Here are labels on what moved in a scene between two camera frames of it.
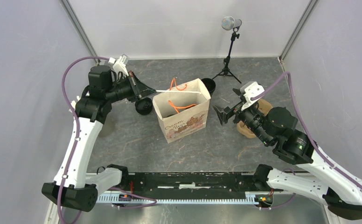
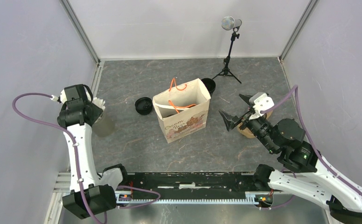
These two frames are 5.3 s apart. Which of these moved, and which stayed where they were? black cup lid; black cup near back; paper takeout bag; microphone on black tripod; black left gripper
Moved: black left gripper
Stayed: black cup near back; microphone on black tripod; paper takeout bag; black cup lid
